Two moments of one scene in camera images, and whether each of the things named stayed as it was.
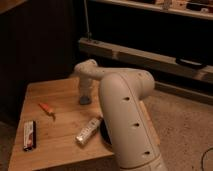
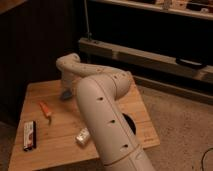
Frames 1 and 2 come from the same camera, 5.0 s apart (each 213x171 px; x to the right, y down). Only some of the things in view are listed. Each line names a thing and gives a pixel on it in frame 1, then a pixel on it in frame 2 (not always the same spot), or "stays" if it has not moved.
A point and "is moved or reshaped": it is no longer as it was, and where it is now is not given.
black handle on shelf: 193,64 stays
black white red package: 29,135 stays
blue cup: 84,100 is moved or reshaped
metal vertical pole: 89,34 stays
